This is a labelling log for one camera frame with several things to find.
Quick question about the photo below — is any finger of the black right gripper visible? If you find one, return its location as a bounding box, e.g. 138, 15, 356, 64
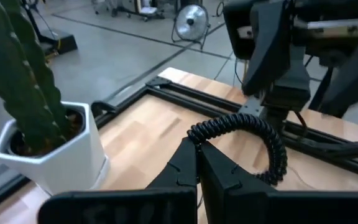
242, 0, 293, 96
318, 29, 358, 119

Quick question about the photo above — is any black metal table frame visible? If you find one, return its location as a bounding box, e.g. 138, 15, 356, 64
0, 75, 358, 215

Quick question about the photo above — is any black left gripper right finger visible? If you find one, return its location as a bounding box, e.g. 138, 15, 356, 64
200, 141, 358, 224

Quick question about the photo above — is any black spring coil keychain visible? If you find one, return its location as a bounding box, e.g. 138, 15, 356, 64
186, 112, 288, 187

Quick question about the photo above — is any grey metal bracket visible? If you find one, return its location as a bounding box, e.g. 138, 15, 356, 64
237, 95, 265, 118

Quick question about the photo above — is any metal floor fan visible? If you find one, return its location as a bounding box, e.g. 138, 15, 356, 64
170, 3, 211, 50

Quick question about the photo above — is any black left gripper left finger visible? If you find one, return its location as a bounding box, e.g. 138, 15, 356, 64
37, 136, 198, 224

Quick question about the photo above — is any green cactus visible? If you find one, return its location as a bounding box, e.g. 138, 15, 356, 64
0, 0, 73, 155

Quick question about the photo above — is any white hexagonal plant pot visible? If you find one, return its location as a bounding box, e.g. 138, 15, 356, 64
0, 101, 111, 196

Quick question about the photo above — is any black stand base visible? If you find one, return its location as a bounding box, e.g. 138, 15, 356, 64
22, 0, 78, 55

